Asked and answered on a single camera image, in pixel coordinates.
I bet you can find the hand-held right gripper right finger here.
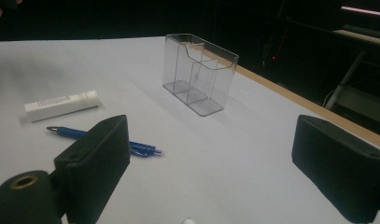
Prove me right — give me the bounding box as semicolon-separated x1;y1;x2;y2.
290;114;380;224

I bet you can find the blue ballpoint pen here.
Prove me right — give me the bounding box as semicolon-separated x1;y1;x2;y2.
46;125;164;158

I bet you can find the clear plastic pen organizer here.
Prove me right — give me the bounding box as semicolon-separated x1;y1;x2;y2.
162;33;240;118

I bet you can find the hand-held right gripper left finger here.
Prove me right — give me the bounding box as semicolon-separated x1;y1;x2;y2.
53;114;131;224

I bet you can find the white tube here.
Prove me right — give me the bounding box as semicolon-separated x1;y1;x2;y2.
23;90;100;123

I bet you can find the glowing light strip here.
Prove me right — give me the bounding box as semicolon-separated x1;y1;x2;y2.
340;5;380;18

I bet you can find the white metal stand frame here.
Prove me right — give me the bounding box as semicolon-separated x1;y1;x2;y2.
323;27;380;127

